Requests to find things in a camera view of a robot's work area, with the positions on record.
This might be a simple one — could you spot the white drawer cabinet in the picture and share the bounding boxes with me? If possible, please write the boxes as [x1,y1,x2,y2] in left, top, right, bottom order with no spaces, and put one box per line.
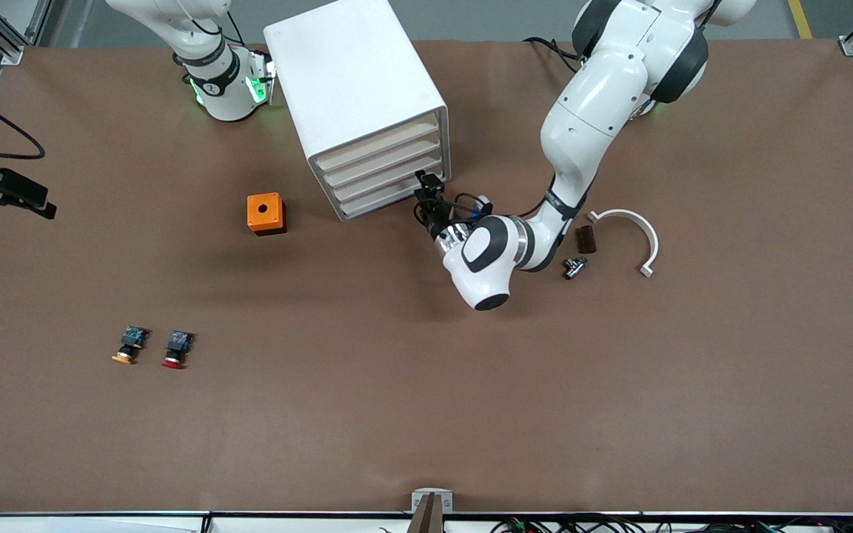
[264,0,452,223]

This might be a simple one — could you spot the yellow mushroom push button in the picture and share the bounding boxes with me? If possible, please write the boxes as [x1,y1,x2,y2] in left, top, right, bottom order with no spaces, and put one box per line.
[111,326,150,365]

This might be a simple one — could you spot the red mushroom push button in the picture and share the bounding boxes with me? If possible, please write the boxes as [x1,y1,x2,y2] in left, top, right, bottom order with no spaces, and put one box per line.
[161,330,195,370]

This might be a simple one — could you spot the white curved plastic clamp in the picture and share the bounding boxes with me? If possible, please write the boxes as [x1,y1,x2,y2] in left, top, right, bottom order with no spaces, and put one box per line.
[587,209,660,278]

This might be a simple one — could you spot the brown strut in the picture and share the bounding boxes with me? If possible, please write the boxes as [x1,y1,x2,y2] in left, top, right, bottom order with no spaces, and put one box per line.
[408,494,444,533]

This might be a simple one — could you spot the orange button enclosure box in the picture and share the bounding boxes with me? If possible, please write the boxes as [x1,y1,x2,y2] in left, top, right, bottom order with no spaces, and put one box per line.
[247,192,287,236]

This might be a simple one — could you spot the black arm base cable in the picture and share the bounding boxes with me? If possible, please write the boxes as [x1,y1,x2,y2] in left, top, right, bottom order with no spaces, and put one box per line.
[523,36,590,78]

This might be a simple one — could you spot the grey metal table bracket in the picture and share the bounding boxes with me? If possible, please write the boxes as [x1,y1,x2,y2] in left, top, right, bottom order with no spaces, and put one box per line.
[412,489,454,514]

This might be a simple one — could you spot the tangled floor cables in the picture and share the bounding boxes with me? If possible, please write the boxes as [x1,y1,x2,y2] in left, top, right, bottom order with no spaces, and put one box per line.
[489,513,853,533]

